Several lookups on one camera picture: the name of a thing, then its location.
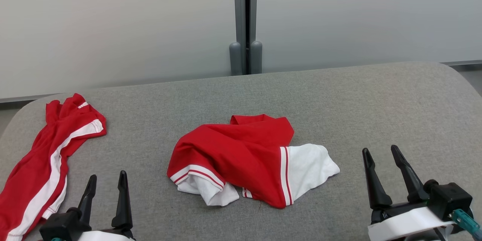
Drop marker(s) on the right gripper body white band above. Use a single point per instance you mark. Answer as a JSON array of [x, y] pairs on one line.
[[406, 224]]

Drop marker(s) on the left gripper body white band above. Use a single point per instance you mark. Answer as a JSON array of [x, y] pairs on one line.
[[107, 235]]

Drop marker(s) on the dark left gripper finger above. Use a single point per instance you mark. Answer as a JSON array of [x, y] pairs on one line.
[[89, 196], [122, 203]]

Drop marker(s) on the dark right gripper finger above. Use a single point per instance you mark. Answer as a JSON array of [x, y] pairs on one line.
[[408, 177], [374, 184]]

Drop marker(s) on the red shorts with white stripe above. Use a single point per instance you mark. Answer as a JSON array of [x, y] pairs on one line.
[[34, 165]]

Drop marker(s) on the red and white polo shirt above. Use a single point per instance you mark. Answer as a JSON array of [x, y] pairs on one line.
[[241, 150]]

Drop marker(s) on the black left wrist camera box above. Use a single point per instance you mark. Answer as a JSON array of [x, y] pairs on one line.
[[60, 226]]

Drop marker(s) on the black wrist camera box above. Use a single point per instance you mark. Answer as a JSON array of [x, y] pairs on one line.
[[60, 226], [450, 197]]

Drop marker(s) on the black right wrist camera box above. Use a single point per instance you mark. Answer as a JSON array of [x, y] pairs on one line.
[[450, 197]]

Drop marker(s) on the teal right camera connector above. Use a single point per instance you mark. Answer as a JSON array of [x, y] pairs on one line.
[[464, 220]]

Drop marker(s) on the grey wall base rail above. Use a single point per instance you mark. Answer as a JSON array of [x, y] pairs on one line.
[[463, 63], [26, 98]]

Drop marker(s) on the grey cylinder post foot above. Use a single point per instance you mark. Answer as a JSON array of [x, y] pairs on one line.
[[235, 58], [256, 57]]

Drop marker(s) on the grey metal window post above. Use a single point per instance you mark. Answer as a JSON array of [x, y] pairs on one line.
[[245, 7]]

